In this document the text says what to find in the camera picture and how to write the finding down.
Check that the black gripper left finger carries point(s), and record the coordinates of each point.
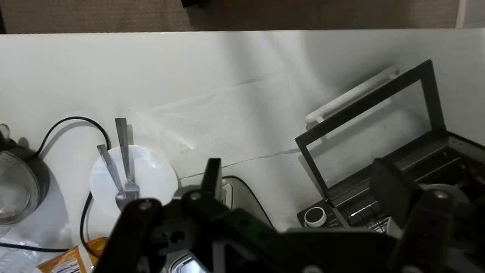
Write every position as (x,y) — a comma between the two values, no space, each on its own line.
(130,233)

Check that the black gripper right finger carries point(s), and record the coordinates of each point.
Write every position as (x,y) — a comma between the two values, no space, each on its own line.
(429,228)

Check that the glass oven door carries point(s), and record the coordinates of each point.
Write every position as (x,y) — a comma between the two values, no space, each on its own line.
(373,107)

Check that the small white saucer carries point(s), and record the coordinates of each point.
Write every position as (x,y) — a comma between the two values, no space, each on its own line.
(152,175)

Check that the silver spoon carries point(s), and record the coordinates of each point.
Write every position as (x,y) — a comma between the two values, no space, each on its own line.
(112,172)

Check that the orange snack packet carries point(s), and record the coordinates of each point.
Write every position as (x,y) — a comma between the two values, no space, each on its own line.
(68,260)

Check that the silver fork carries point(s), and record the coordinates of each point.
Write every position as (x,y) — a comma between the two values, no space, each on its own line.
(123,153)

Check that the black glass electric kettle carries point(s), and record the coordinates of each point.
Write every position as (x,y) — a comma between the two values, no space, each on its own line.
(17,183)

